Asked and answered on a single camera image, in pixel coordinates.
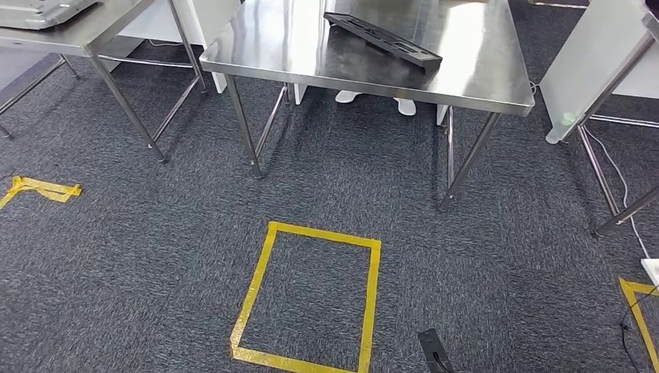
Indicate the long black plastic panel part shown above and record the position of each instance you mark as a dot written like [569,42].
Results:
[383,40]

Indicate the white floor box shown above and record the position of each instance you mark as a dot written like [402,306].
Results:
[653,270]

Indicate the crumpled yellow floor tape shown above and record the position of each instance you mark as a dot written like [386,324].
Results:
[46,189]

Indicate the white partition board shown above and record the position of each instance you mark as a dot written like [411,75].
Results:
[206,20]
[592,62]

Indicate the stainless steel workbench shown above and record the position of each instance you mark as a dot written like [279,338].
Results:
[463,62]

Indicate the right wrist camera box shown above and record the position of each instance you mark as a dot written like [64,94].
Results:
[432,347]

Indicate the yellow floor tape square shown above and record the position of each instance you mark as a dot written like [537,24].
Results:
[638,314]
[257,288]

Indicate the light grey moulded panel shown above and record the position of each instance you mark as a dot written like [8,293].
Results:
[36,13]

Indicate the pale green round cap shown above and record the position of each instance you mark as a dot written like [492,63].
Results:
[567,118]

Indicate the person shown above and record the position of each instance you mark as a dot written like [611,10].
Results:
[406,106]

